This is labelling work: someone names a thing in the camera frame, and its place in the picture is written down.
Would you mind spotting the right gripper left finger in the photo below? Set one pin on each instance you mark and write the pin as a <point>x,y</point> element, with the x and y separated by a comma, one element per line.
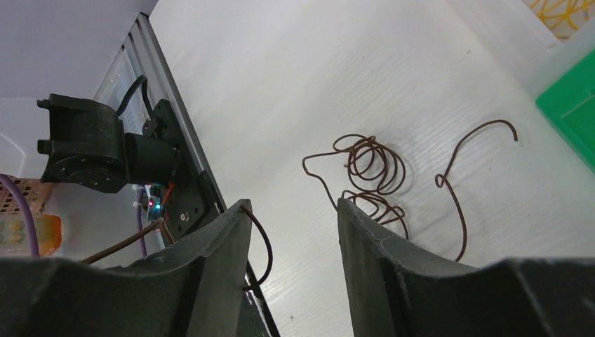
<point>192,288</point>

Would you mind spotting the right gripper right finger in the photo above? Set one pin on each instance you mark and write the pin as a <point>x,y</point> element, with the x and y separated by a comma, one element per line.
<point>396,288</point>

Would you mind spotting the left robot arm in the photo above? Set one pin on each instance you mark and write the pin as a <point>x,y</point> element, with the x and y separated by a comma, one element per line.
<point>63,139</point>

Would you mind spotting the green plastic bin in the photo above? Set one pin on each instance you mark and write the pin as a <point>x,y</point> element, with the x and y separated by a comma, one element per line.
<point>568,105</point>

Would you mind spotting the clear plastic bin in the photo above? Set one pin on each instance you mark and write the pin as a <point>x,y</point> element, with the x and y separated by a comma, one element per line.
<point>522,44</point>

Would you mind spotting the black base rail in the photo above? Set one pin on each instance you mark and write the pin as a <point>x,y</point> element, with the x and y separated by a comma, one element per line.
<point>193,199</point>

